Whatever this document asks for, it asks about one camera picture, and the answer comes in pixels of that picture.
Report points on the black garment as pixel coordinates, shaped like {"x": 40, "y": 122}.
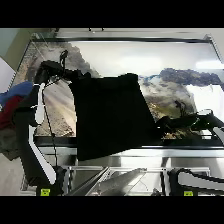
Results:
{"x": 111, "y": 116}

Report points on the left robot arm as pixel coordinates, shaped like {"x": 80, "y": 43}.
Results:
{"x": 27, "y": 133}

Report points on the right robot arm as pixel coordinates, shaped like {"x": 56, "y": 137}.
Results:
{"x": 196, "y": 121}

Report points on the blue garment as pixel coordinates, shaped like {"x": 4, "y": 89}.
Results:
{"x": 17, "y": 90}

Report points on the red garment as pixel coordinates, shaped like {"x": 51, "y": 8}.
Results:
{"x": 7, "y": 110}

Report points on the grey garment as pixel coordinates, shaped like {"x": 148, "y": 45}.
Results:
{"x": 9, "y": 143}

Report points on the silver frame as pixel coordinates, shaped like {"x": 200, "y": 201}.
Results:
{"x": 133, "y": 166}

